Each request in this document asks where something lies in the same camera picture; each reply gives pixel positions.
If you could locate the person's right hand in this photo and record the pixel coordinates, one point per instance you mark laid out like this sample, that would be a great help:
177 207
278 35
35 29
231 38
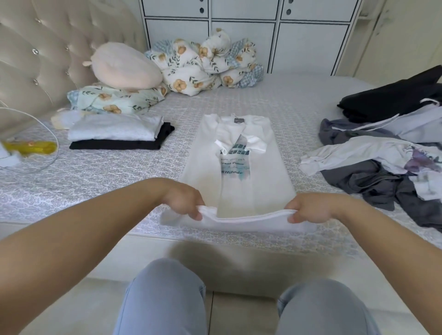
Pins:
314 208

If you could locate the person's left hand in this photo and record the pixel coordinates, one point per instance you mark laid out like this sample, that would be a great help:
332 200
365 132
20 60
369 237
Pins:
181 198

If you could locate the person's right fingers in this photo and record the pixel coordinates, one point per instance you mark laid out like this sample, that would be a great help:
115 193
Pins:
295 215

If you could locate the person's left fingers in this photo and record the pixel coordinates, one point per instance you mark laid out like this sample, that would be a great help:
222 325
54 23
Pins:
197 211

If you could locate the white printed t-shirt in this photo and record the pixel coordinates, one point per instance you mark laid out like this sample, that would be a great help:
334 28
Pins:
238 186

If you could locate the person's right forearm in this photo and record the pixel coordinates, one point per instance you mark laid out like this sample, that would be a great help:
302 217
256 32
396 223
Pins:
380 234

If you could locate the person's left forearm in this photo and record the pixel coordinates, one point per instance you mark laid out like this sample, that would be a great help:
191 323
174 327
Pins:
86 241

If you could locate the folded black garment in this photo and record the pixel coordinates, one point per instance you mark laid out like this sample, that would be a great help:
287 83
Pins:
152 142

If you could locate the dark grey garment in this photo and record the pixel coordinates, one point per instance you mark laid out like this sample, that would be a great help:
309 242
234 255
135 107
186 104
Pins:
376 183

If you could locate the grey-blue garment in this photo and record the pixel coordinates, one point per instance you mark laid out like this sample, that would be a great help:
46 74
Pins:
336 133

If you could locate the person's left leg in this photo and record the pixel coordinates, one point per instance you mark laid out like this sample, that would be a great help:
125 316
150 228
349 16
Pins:
165 300

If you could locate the person's leg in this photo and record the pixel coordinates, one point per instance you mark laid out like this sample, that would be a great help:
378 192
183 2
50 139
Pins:
324 310
165 300

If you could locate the person's right leg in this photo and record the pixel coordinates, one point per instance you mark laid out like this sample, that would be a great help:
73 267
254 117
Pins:
324 310

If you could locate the white garment with purple print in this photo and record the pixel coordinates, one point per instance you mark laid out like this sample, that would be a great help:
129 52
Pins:
373 153

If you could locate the bed with grey patterned sheet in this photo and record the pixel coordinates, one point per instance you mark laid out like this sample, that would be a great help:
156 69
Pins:
293 103

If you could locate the folded white garment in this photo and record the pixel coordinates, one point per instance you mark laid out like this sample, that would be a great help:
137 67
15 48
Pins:
114 127

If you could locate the pale green floral pillow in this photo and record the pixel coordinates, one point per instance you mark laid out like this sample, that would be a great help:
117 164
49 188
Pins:
110 100

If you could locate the bundled floral quilt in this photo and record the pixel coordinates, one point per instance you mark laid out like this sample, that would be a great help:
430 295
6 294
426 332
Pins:
203 65

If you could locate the small cream cloth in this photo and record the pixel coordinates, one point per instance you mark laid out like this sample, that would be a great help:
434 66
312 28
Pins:
65 119

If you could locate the pink plush pillow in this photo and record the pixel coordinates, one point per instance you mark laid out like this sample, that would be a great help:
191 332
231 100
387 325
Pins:
124 67

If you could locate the white wardrobe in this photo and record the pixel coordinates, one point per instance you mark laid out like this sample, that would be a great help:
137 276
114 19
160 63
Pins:
248 31

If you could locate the cream closet door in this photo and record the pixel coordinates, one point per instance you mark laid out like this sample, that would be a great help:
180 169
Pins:
404 38

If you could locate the beige tufted headboard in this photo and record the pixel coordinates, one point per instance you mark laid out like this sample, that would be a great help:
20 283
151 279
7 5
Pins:
51 45

